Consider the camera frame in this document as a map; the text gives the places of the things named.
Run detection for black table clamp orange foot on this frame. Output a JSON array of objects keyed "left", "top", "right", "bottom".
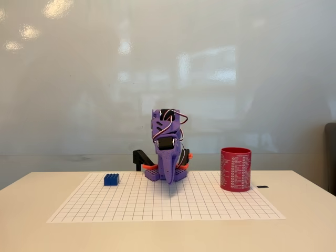
[{"left": 132, "top": 149, "right": 158, "bottom": 172}]

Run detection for red cup with white print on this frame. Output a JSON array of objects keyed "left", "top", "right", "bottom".
[{"left": 219, "top": 147, "right": 253, "bottom": 193}]

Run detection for black table clamp orange knob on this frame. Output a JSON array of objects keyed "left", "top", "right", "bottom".
[{"left": 178, "top": 148, "right": 194, "bottom": 170}]

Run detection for blue toy brick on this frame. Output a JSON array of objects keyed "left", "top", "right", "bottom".
[{"left": 103, "top": 173, "right": 121, "bottom": 187}]

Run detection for white grid paper mat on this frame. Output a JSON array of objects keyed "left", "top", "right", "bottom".
[{"left": 46, "top": 172, "right": 287, "bottom": 224}]

